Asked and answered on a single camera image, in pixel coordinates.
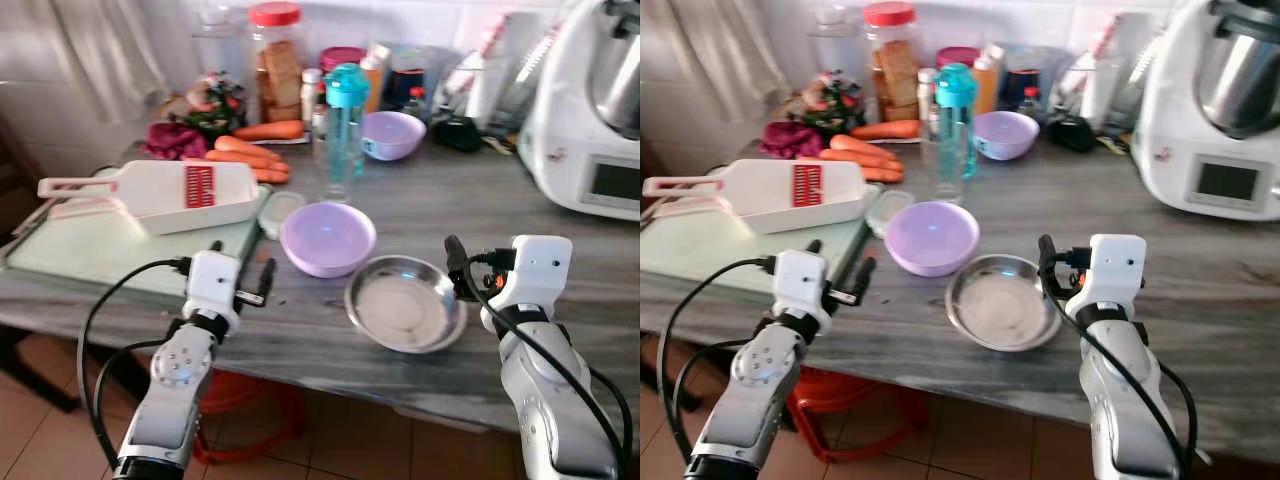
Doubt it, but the dark blue container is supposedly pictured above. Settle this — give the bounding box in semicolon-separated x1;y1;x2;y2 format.
1000;50;1047;111
385;50;433;111

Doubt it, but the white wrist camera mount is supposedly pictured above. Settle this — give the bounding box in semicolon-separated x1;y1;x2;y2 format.
1070;233;1149;323
183;250;245;331
482;235;575;333
771;249;832;331

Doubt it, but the small purple plastic bowl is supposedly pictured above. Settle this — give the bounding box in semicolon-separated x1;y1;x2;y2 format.
973;111;1039;162
361;111;427;162

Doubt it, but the clear glass jar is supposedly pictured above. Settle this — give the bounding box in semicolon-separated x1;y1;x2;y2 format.
808;4;866;83
195;4;251;83

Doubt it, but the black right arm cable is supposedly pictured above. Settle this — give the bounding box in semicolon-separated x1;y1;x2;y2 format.
462;250;636;477
1042;250;1199;475

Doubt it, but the white curtain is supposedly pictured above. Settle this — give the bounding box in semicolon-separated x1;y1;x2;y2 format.
50;0;173;126
664;0;783;126

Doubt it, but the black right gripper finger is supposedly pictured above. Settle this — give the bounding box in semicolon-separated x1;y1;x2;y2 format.
444;234;473;301
1037;234;1063;299

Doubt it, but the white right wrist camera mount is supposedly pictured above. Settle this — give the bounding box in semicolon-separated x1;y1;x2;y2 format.
1070;233;1149;323
482;235;575;333

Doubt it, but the large purple plastic bowl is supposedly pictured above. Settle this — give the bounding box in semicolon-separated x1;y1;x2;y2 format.
279;202;378;279
884;201;981;278

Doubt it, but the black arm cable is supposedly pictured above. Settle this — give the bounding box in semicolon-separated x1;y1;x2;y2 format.
660;256;779;471
1042;250;1199;475
462;250;636;477
77;257;193;471

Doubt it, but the pale green cutting board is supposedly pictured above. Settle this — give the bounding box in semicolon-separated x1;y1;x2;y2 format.
640;185;881;299
5;185;271;299

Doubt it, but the black pouch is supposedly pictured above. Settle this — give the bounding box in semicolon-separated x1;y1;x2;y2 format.
432;115;484;153
1047;115;1099;153

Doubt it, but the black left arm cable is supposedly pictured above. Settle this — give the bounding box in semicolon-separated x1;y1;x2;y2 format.
660;256;779;471
77;257;193;471

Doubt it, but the green flower bunch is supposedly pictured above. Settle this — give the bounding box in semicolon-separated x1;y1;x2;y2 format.
798;72;866;137
183;72;249;137

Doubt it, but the stainless steel plate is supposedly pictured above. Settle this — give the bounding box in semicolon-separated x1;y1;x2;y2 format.
945;254;1064;352
344;255;468;354

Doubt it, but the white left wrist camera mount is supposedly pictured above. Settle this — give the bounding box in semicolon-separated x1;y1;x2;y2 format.
183;250;245;331
771;249;832;331

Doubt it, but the white food processor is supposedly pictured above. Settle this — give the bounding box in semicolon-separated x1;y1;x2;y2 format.
518;0;641;222
1132;0;1280;222

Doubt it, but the red lidded glass jar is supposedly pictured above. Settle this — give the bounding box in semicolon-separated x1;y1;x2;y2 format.
863;2;922;125
247;2;306;126

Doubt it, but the small white capped bottle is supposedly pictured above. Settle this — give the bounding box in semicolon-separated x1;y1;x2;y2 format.
300;68;326;126
915;68;939;124

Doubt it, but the teal clear water bottle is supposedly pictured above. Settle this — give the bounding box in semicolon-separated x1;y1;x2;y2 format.
932;63;979;204
322;63;371;204

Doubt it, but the white mandoline slicer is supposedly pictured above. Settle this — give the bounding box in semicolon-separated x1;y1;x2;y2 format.
38;159;261;237
642;158;869;236

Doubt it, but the small clear plastic container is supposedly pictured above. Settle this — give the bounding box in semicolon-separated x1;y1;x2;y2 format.
867;190;916;239
258;190;307;239

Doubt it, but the orange sauce bottle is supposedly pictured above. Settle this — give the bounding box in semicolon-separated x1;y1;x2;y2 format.
360;44;393;116
972;44;1005;114

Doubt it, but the red plastic stool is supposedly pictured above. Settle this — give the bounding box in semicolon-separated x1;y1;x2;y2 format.
785;367;922;464
190;370;307;464

